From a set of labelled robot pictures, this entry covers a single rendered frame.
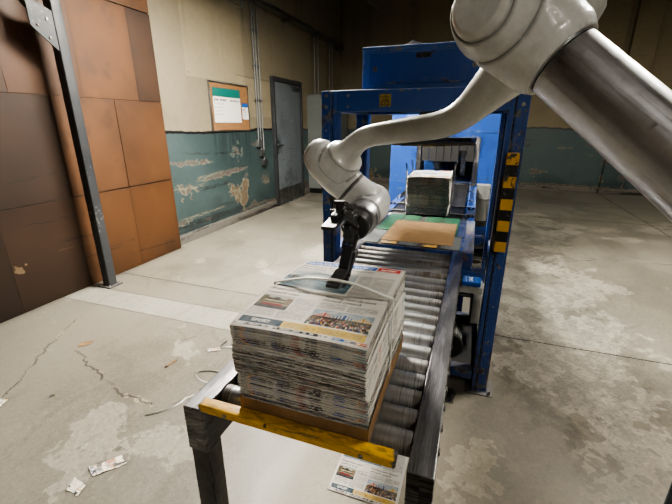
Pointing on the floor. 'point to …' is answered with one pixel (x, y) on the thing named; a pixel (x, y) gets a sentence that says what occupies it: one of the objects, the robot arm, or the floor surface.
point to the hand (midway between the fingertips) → (331, 255)
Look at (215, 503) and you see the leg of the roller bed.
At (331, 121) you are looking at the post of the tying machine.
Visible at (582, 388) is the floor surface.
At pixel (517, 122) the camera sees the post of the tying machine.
